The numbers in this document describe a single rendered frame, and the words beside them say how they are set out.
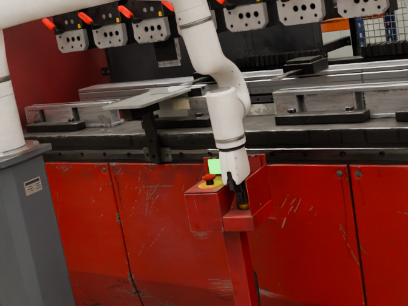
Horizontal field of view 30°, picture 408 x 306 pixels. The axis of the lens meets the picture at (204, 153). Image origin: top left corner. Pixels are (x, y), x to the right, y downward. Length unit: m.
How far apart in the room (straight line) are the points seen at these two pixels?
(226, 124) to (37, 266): 0.62
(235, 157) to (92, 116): 1.03
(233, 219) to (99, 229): 0.95
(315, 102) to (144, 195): 0.74
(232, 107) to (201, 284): 0.87
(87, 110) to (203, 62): 1.06
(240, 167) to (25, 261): 0.62
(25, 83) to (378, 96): 1.64
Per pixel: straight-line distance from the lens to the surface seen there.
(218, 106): 2.03
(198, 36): 2.01
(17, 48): 3.34
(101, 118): 2.96
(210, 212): 2.14
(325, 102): 2.36
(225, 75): 2.10
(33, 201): 2.03
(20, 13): 1.98
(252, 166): 2.22
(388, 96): 2.27
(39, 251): 2.05
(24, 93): 3.34
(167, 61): 2.70
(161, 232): 2.75
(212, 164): 2.27
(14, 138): 2.02
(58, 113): 3.12
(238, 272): 2.24
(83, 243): 3.06
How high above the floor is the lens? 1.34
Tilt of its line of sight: 12 degrees down
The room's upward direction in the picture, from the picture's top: 10 degrees counter-clockwise
